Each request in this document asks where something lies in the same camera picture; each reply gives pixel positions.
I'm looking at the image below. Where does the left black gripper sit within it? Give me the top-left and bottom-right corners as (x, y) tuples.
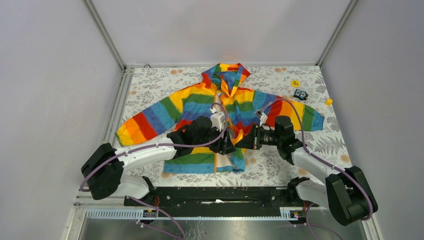
(193, 124), (236, 155)

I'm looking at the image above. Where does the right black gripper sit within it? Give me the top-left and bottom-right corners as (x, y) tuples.
(235, 124), (282, 150)

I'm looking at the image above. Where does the rainbow striped hooded jacket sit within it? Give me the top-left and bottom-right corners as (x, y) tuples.
(114, 62), (326, 175)

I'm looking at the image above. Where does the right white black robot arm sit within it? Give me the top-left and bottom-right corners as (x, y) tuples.
(236, 116), (378, 226)

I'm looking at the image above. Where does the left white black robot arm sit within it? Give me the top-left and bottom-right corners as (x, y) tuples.
(80, 113), (236, 206)

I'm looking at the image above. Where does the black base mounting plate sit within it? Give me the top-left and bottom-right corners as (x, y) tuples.
(141, 185), (311, 214)

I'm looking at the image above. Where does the small black printed card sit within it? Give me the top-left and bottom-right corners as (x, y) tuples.
(293, 89), (309, 101)

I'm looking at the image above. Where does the yellow round token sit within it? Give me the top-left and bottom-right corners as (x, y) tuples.
(290, 79), (301, 88)

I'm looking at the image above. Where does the floral patterned table mat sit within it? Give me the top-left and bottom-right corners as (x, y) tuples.
(116, 65), (351, 187)

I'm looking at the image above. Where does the small yellow cube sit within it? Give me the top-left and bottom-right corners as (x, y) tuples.
(325, 98), (333, 106)

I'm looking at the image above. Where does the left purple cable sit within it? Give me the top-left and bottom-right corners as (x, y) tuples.
(79, 102), (230, 240)

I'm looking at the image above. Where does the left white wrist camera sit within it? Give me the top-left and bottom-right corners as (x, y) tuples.
(210, 107), (226, 132)

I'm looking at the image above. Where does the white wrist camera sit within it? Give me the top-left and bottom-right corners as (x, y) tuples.
(210, 107), (226, 132)
(254, 110), (268, 126)

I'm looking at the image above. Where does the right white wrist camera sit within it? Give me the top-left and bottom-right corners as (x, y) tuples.
(254, 110), (268, 126)

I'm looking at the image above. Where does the perforated aluminium rail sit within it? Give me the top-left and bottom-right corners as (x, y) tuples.
(85, 207), (303, 221)

